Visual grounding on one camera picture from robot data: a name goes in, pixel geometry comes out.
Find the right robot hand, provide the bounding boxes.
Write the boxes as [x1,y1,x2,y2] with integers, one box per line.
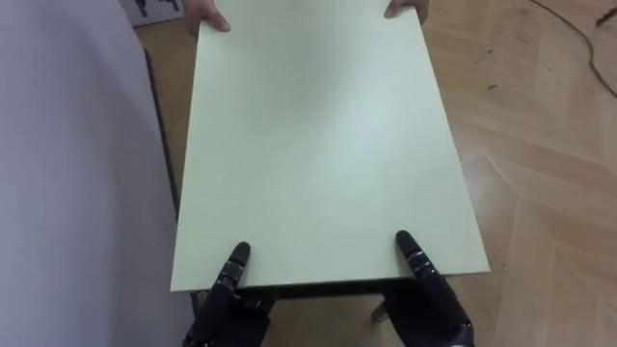
[379,229,476,347]

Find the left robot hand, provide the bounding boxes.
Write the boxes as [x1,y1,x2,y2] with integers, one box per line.
[181,241,279,347]

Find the pale green top table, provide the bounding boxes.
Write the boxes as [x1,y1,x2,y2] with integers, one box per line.
[169,0,492,325]

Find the white poster with black figures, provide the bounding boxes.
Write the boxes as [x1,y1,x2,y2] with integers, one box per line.
[118,0,187,29]

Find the black floor cable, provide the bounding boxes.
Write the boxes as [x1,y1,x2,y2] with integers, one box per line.
[528,0,617,100]

